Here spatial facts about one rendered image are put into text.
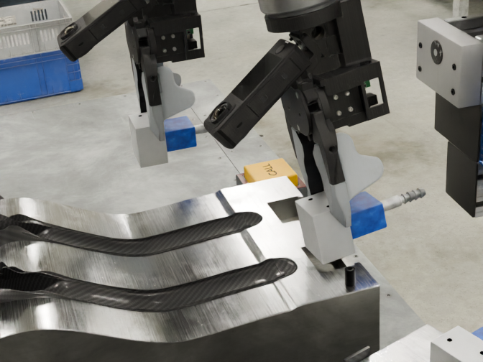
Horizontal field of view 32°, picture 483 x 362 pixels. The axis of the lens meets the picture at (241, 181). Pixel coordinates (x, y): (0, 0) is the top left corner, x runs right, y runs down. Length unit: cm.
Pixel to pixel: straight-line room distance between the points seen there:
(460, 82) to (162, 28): 42
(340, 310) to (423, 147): 241
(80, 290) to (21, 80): 320
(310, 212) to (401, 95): 288
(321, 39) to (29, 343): 38
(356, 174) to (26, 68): 325
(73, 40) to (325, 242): 38
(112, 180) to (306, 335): 54
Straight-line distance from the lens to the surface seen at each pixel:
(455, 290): 239
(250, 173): 115
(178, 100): 101
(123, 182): 125
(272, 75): 76
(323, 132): 76
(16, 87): 398
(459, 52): 115
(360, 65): 79
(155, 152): 105
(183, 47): 101
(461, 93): 117
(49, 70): 398
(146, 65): 98
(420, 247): 257
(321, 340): 82
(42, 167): 134
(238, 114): 76
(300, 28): 75
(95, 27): 99
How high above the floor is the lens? 135
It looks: 27 degrees down
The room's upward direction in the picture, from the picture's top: 5 degrees counter-clockwise
